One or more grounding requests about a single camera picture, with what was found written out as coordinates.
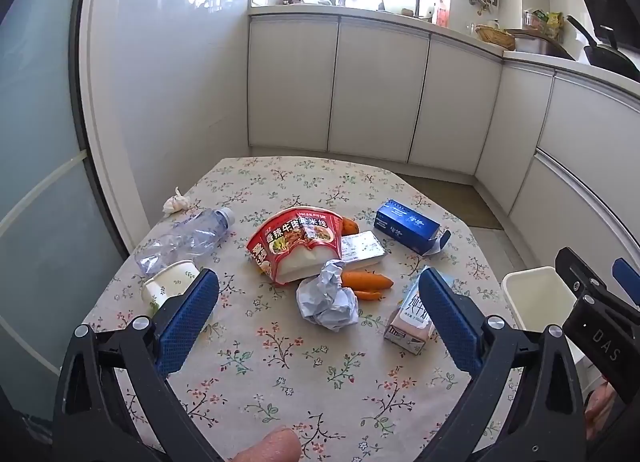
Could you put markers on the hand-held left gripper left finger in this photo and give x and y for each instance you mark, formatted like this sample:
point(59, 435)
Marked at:
point(187, 327)

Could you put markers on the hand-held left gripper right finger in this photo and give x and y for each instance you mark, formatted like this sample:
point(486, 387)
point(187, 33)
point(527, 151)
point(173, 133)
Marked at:
point(450, 322)

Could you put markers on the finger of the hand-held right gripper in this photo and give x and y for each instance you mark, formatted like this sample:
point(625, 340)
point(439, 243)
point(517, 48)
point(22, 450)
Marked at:
point(575, 267)
point(626, 279)

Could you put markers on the small milk carton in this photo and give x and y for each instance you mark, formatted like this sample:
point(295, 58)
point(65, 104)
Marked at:
point(407, 322)

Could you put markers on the white paper cup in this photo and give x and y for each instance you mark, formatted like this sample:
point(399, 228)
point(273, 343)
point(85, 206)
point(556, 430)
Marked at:
point(167, 284)

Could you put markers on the white plastic bin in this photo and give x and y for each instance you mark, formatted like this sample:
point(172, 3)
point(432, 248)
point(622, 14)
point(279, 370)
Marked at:
point(535, 297)

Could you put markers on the clear plastic bottle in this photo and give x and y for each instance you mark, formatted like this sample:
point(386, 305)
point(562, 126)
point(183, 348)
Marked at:
point(185, 242)

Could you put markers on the blue cardboard box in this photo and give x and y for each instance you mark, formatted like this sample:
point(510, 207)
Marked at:
point(405, 227)

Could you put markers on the white packet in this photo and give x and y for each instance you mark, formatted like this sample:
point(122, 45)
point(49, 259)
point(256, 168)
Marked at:
point(362, 247)

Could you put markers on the white garlic bulb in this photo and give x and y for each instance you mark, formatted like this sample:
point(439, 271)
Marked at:
point(176, 202)

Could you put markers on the white paper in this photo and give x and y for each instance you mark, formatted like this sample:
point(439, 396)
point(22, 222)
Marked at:
point(325, 302)

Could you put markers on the red instant noodle bowl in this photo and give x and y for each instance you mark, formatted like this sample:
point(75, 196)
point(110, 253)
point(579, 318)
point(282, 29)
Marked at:
point(295, 242)

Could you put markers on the person's right hand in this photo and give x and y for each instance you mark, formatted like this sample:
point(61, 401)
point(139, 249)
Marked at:
point(600, 404)

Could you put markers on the person's left hand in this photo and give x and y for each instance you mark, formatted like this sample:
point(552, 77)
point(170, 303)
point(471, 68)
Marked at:
point(270, 447)

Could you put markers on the woven brown floor mat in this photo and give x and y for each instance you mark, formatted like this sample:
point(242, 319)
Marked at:
point(450, 202)

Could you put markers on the frosted glass sliding door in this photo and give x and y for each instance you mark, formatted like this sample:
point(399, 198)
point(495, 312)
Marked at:
point(40, 192)

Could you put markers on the black wok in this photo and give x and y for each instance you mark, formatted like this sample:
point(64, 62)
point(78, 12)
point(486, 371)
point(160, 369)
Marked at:
point(612, 57)

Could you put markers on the steel bowl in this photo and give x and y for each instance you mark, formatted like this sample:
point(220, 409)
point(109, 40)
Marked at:
point(532, 44)

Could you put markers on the white kitchen cabinets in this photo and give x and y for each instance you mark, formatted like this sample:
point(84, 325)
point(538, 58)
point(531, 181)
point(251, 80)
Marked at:
point(380, 92)

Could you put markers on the wicker basket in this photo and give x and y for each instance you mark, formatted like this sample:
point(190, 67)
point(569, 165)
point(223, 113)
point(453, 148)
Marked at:
point(495, 36)

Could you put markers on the green and yellow food packets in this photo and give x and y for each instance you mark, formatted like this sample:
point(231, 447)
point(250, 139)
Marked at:
point(545, 22)

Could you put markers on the red plastic bottle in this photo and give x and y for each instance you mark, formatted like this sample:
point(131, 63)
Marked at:
point(442, 14)

